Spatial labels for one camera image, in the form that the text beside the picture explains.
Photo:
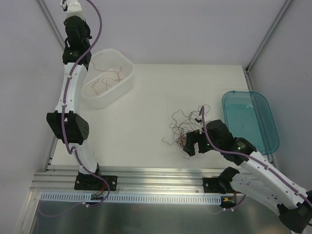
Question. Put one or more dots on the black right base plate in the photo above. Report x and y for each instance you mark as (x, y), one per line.
(211, 185)

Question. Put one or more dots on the teal plastic bin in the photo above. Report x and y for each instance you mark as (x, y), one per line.
(248, 115)

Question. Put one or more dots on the white slotted cable duct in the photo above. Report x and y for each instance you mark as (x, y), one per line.
(133, 198)

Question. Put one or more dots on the white plastic basket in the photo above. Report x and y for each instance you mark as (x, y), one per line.
(110, 76)

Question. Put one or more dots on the right aluminium frame post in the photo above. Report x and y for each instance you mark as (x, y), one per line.
(268, 35)

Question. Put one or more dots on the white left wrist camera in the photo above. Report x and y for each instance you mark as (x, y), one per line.
(72, 8)

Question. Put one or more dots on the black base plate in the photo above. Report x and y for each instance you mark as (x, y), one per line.
(87, 182)
(211, 185)

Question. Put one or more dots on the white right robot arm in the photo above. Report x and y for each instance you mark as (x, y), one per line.
(290, 202)

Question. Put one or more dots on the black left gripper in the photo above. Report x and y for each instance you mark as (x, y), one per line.
(77, 39)

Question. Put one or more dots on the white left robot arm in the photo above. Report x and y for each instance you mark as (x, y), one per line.
(65, 121)

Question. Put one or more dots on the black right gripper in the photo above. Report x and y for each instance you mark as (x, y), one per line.
(199, 142)

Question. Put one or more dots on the aluminium mounting rail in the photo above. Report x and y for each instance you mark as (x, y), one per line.
(129, 179)

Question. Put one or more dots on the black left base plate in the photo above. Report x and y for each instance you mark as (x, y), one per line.
(87, 182)

